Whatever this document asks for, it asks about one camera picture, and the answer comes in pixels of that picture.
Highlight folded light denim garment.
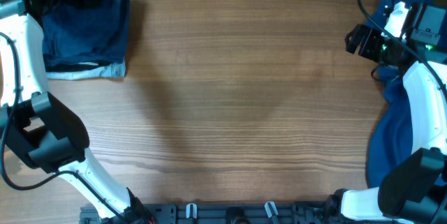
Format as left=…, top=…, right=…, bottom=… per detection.
left=46, top=61, right=126, bottom=80

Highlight blue polo shirt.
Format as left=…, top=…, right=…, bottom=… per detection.
left=365, top=0, right=447, bottom=188

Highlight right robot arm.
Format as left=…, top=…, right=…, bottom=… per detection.
left=324, top=24, right=446, bottom=223

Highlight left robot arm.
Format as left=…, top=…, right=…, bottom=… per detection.
left=1, top=0, right=155, bottom=223

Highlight folded dark blue shorts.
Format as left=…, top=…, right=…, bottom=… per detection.
left=42, top=0, right=130, bottom=66

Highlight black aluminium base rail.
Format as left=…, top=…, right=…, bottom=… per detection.
left=79, top=201, right=336, bottom=224

